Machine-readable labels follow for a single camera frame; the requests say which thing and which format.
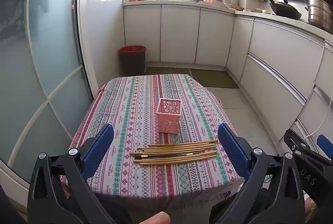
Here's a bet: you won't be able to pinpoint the dark trash bin red liner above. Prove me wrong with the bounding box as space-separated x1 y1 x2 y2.
120 45 147 77

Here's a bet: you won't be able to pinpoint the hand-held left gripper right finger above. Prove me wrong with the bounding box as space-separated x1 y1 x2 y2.
211 122 305 224

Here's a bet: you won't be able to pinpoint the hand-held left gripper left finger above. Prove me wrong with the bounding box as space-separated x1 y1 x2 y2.
27 124 123 224

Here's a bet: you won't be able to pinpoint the stainless steel steamer pot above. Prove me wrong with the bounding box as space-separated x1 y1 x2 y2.
305 0 333 32

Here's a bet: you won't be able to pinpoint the black wok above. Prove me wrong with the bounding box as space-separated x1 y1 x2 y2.
257 0 302 21

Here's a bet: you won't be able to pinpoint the pink lattice utensil holder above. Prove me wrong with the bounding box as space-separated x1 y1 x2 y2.
156 98 182 134

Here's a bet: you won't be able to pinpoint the person's right hand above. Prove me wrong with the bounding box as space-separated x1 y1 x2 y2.
304 198 317 217

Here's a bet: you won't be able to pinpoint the striped patterned tablecloth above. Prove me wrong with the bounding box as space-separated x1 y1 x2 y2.
60 74 246 213

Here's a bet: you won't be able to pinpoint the person's left hand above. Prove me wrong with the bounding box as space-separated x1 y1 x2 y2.
141 211 171 224

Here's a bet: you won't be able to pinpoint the white kitchen base cabinets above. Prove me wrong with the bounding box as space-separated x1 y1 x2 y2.
122 3 333 159

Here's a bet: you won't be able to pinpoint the pile of wooden chopsticks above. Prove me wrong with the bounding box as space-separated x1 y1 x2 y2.
129 139 218 165

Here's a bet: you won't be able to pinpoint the white cable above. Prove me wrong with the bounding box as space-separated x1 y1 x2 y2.
303 94 333 141

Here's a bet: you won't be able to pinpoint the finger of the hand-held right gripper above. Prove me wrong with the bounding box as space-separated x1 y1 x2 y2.
283 128 312 155
317 134 333 153

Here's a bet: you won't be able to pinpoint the white kitchen countertop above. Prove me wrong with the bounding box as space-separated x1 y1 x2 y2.
123 0 333 37

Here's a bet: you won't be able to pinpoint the frosted glass sliding door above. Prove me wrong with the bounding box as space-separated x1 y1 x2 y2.
0 0 94 185

